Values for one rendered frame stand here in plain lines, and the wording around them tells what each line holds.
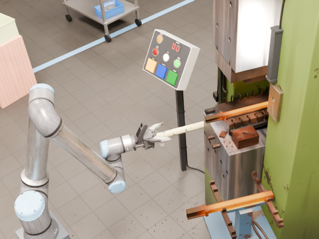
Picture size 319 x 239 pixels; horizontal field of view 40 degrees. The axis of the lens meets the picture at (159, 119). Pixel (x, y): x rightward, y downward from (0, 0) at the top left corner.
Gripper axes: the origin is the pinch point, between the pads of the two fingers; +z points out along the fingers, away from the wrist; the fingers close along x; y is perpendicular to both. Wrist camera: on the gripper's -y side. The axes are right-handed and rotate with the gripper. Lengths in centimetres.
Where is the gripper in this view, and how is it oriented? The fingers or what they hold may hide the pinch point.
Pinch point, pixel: (166, 130)
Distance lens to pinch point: 235.8
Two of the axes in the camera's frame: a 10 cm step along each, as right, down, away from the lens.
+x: 2.9, 6.1, -7.4
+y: 0.8, 7.5, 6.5
